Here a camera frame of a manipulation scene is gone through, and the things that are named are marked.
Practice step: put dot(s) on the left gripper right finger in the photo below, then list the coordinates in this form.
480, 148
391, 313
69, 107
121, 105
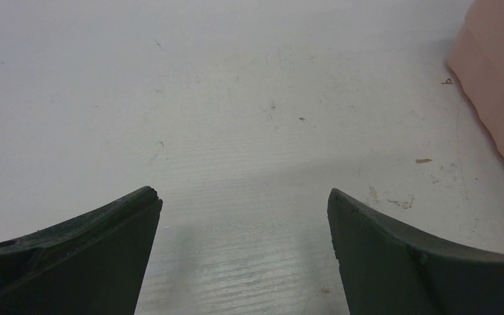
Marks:
389, 267

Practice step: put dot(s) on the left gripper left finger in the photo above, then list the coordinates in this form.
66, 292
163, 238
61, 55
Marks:
91, 264

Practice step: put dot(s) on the pink plastic bin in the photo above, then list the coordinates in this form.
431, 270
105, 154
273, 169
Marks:
477, 60

